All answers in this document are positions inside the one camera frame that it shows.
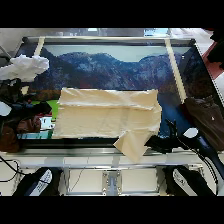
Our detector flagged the silver frame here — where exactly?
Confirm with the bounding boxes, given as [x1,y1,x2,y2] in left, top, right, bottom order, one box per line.
[0,34,224,196]

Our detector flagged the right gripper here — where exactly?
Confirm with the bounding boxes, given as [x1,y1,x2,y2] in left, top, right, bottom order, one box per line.
[144,134,184,155]

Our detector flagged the cream shirt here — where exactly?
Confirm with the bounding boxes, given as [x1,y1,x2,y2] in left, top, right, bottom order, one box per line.
[51,87,163,164]

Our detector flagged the black cable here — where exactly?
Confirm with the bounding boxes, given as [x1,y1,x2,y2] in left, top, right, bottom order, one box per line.
[0,155,22,183]

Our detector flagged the dark brown garment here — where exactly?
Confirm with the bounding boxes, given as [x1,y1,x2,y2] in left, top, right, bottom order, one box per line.
[179,95,224,153]

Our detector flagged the black garment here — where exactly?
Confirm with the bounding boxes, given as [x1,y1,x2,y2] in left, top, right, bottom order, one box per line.
[206,28,224,71]

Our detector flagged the white garment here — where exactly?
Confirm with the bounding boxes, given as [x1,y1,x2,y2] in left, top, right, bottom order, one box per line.
[0,54,50,83]

